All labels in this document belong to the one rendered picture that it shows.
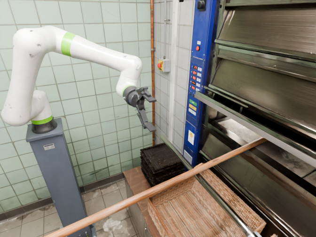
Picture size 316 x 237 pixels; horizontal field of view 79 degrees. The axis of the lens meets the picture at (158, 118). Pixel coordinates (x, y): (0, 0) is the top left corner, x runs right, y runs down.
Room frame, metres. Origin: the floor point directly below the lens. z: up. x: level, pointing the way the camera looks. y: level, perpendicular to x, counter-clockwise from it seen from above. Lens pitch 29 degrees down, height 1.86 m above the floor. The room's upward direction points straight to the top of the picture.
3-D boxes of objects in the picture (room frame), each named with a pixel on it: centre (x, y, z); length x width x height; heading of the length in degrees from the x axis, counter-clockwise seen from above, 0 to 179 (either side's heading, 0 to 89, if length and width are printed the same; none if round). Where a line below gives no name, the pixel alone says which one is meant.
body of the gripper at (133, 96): (0.83, 0.09, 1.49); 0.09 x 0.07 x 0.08; 26
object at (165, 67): (1.69, -0.05, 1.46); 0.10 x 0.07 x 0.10; 26
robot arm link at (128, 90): (0.90, 0.12, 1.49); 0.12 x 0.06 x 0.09; 116
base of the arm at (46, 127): (1.11, 0.77, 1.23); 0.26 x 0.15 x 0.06; 27
